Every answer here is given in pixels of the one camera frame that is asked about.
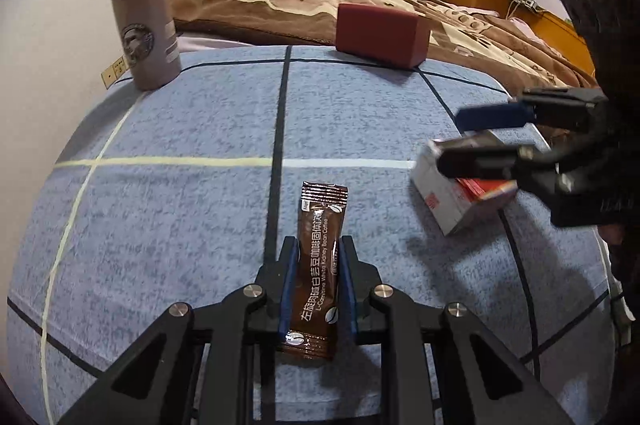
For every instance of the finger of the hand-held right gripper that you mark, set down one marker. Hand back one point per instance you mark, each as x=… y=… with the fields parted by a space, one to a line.
x=480 y=162
x=490 y=116

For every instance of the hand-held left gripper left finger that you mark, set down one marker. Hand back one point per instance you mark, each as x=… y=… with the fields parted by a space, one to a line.
x=289 y=290

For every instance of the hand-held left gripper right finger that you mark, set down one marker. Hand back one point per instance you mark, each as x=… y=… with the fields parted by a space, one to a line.
x=348 y=290

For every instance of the white and red carton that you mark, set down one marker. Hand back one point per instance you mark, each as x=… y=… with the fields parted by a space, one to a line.
x=450 y=205

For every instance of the brown coffee sachet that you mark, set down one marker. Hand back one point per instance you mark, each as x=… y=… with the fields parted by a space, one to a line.
x=317 y=245

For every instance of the person's right hand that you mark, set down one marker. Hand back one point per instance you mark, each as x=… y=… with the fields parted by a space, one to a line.
x=611 y=237

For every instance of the wooden bed headboard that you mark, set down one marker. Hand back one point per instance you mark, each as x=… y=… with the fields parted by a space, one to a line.
x=560 y=40

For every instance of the white power strip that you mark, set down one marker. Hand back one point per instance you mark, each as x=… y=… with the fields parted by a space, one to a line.
x=525 y=3

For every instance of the dark red box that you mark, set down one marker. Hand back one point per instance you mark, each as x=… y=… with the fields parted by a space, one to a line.
x=380 y=35

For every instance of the brown patterned blanket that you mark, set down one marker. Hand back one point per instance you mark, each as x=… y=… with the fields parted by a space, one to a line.
x=300 y=10

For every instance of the grey thermos tumbler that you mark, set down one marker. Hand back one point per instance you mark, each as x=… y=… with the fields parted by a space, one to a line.
x=142 y=5

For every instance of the beige wall socket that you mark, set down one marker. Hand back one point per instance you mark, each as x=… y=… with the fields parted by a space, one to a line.
x=114 y=72

